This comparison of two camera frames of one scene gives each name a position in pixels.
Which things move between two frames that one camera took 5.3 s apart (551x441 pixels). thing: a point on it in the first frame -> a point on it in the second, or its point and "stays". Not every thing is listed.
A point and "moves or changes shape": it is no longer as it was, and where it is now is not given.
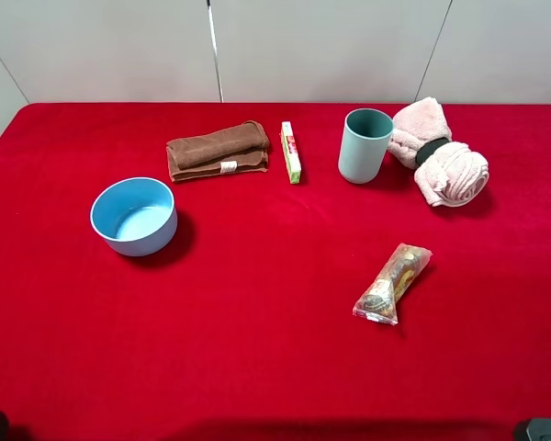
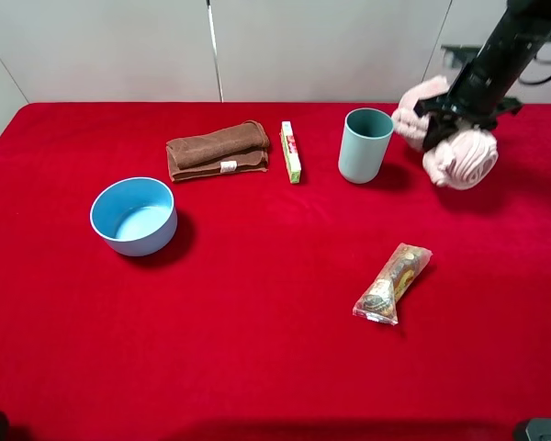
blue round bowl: [135, 216] stays
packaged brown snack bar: [379, 301] stays
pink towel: [448, 173] moves or changes shape
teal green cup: [364, 144] stays
